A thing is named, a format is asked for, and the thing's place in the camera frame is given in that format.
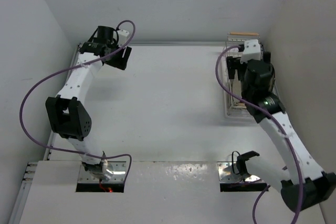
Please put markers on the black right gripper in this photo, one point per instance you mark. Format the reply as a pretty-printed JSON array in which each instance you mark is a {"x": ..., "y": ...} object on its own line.
[{"x": 234, "y": 63}]

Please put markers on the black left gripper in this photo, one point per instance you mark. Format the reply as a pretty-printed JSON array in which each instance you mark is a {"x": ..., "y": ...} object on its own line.
[{"x": 120, "y": 62}]

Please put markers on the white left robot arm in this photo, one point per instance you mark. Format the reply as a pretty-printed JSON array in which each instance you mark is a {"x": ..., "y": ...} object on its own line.
[{"x": 66, "y": 111}]

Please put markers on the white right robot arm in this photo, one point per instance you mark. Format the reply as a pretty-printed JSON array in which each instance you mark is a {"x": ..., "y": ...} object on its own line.
[{"x": 303, "y": 183}]

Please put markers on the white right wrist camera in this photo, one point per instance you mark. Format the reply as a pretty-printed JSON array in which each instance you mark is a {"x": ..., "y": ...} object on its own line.
[{"x": 252, "y": 51}]

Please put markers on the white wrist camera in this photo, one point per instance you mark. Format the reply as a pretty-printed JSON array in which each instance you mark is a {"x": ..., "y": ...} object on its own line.
[
  {"x": 252, "y": 51},
  {"x": 123, "y": 36}
]

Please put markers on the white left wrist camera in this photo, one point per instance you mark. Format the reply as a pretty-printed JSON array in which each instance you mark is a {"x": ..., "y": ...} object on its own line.
[{"x": 123, "y": 36}]

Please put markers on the white wire dish rack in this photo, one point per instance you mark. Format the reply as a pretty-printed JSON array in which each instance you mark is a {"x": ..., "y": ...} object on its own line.
[{"x": 238, "y": 105}]

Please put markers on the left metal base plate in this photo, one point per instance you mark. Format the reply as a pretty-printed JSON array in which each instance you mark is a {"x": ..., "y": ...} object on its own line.
[{"x": 115, "y": 169}]

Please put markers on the metal base plate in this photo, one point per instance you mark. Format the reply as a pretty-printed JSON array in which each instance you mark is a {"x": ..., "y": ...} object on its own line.
[
  {"x": 226, "y": 175},
  {"x": 115, "y": 169}
]

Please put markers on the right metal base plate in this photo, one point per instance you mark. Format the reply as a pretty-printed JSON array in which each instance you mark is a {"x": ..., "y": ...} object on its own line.
[{"x": 226, "y": 175}]

